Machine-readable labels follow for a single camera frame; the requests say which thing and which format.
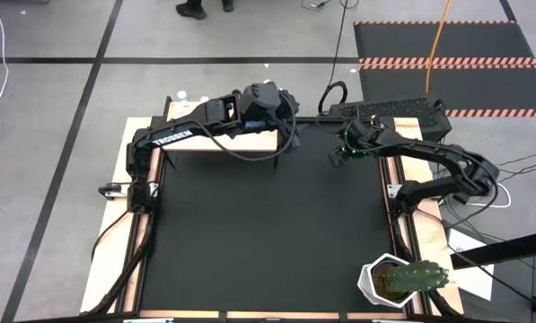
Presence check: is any black hanging cable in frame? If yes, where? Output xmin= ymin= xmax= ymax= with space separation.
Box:
xmin=317 ymin=0 xmax=350 ymax=118

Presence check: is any green cactus plant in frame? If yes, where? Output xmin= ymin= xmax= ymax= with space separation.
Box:
xmin=377 ymin=259 xmax=451 ymax=295

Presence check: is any black beam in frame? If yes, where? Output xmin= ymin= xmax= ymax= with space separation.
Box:
xmin=450 ymin=229 xmax=536 ymax=271

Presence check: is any person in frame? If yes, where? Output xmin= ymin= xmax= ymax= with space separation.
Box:
xmin=175 ymin=0 xmax=235 ymax=22

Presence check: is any black hazard-striped floor mat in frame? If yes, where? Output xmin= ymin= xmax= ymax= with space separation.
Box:
xmin=358 ymin=64 xmax=536 ymax=118
xmin=353 ymin=20 xmax=536 ymax=65

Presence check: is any black left arm cable bundle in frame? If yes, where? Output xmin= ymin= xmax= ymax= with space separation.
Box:
xmin=81 ymin=210 xmax=161 ymax=315

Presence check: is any silver metal bracket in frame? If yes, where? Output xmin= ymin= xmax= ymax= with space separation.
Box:
xmin=98 ymin=182 xmax=132 ymax=201

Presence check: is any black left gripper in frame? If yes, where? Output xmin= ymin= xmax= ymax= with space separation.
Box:
xmin=240 ymin=82 xmax=301 ymax=135

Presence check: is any yellow hanging cable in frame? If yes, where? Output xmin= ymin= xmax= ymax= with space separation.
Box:
xmin=425 ymin=0 xmax=453 ymax=95

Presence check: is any white hexagonal plant pot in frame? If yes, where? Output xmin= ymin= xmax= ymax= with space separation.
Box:
xmin=356 ymin=252 xmax=419 ymax=310

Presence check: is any white paper sheet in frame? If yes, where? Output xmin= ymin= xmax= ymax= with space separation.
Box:
xmin=446 ymin=227 xmax=496 ymax=301

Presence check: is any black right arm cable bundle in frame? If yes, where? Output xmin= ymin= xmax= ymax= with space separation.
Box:
xmin=391 ymin=210 xmax=430 ymax=270

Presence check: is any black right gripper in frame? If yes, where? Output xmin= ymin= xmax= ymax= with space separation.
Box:
xmin=330 ymin=117 xmax=388 ymax=168

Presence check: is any wooden shelf with black legs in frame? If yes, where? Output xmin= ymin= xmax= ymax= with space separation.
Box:
xmin=159 ymin=95 xmax=283 ymax=170

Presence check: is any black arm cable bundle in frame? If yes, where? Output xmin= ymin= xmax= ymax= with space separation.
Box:
xmin=391 ymin=210 xmax=430 ymax=270
xmin=81 ymin=210 xmax=161 ymax=315

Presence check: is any white cable loop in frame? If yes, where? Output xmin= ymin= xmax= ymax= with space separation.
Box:
xmin=464 ymin=179 xmax=513 ymax=210

